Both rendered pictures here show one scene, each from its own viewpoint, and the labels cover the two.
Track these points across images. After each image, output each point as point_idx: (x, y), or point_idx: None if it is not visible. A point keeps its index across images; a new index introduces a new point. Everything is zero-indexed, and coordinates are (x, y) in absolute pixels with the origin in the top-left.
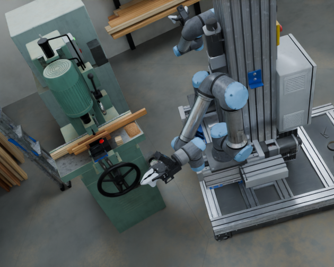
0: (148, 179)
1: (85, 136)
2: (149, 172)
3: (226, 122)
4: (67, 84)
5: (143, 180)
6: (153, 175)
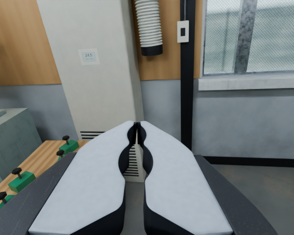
0: (100, 138)
1: None
2: (175, 178)
3: None
4: None
5: (135, 122)
6: (102, 185)
